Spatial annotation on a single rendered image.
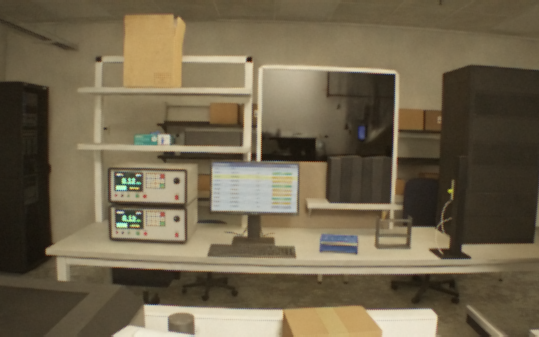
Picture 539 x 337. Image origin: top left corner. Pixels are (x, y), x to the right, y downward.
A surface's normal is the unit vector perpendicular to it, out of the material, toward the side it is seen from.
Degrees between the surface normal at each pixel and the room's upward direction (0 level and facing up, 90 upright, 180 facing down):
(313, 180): 90
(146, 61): 90
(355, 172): 90
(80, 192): 90
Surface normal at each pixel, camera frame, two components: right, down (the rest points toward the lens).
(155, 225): 0.00, 0.08
